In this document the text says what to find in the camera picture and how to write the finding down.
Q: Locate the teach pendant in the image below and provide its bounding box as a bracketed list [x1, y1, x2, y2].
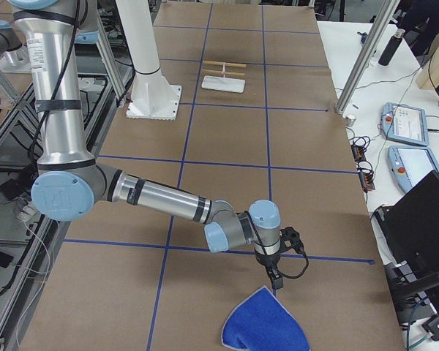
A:
[380, 102, 429, 146]
[387, 146, 439, 193]

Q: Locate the black usb hub right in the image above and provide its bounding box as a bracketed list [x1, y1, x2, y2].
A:
[358, 168, 375, 193]

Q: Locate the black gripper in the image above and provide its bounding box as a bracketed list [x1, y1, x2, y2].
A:
[255, 252, 284, 290]

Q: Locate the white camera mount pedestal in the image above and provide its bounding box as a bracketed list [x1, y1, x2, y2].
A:
[116, 0, 182, 121]

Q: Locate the small metal cylinder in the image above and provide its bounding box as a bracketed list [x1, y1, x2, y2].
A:
[344, 114, 356, 127]

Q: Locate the blue grey microfibre towel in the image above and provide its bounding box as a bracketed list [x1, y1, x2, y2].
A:
[221, 286, 311, 351]

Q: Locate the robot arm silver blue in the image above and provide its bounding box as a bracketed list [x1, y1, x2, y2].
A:
[12, 1, 285, 289]
[0, 20, 29, 67]

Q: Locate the teach pendant far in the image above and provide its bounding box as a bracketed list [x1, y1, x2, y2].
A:
[380, 102, 429, 146]

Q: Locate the teach pendant near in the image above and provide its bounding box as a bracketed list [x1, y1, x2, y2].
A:
[387, 146, 439, 193]

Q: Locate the white wooden towel rack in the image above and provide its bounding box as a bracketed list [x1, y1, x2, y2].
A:
[201, 60, 247, 94]

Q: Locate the aluminium frame post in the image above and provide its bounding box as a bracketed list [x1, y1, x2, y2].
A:
[335, 0, 399, 115]

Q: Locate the black water bottle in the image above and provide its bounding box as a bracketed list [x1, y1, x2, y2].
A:
[378, 29, 405, 66]

